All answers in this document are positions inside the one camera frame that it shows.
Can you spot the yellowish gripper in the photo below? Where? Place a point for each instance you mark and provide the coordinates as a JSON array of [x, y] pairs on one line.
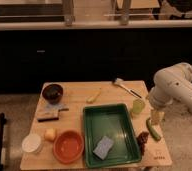
[[157, 116]]

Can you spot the yellow banana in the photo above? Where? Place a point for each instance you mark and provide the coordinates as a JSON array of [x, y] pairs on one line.
[[93, 98]]

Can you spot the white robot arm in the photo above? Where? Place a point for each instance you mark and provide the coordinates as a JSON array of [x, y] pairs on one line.
[[172, 83]]

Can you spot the red bowl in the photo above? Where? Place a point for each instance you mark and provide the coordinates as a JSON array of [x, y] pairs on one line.
[[68, 146]]

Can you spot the dark brown bowl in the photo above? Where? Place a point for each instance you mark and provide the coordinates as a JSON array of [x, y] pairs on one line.
[[53, 93]]

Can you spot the green cucumber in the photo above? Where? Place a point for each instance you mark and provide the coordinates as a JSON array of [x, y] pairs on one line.
[[152, 131]]

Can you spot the green cup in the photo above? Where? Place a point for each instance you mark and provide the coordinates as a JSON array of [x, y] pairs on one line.
[[138, 106]]

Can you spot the dark brown chocolate item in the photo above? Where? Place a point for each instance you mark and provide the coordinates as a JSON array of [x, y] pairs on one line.
[[142, 140]]

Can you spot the green plastic tray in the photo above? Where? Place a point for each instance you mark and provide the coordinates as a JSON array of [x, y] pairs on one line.
[[112, 121]]

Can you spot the dish brush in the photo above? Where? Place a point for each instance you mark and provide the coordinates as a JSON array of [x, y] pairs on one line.
[[119, 82]]

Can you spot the blue sponge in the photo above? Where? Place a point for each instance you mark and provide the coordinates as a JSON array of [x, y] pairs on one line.
[[103, 147]]

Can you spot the small yellow fruit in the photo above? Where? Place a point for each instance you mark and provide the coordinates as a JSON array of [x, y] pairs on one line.
[[50, 134]]

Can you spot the white cup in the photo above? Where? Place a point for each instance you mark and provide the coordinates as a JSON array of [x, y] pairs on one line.
[[32, 143]]

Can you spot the black stand pole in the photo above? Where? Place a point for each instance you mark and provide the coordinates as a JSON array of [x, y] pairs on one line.
[[2, 123]]

